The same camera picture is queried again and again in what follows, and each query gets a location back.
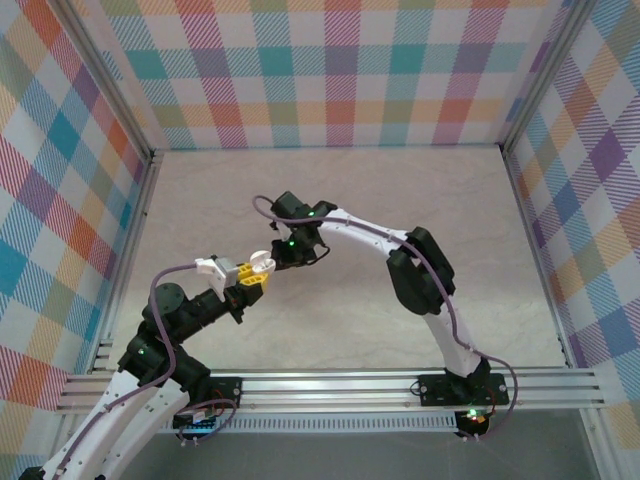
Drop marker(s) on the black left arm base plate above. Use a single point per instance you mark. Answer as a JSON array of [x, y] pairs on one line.
[[227, 390]]

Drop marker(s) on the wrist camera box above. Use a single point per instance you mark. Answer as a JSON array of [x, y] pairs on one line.
[[280, 232], [220, 272]]

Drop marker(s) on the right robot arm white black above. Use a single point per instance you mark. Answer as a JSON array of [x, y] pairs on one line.
[[420, 270]]

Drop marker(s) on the white earbud charging case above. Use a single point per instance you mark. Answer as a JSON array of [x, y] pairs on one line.
[[260, 260]]

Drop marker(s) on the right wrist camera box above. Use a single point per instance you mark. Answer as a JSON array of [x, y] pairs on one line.
[[280, 232]]

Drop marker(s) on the aluminium corner post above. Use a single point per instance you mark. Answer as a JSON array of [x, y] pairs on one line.
[[107, 75], [544, 75]]

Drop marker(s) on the wide aluminium mounting rail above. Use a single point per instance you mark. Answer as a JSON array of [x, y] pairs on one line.
[[325, 387]]

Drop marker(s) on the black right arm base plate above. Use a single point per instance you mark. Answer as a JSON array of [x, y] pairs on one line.
[[435, 392]]

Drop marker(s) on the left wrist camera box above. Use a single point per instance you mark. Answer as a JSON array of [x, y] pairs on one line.
[[220, 272]]

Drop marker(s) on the aluminium frame leg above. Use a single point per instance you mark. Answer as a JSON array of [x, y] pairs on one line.
[[600, 460]]

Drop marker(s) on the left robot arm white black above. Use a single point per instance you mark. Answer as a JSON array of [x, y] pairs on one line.
[[125, 415]]

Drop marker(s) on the aluminium table edge rail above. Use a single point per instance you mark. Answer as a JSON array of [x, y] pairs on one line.
[[526, 225], [132, 240]]

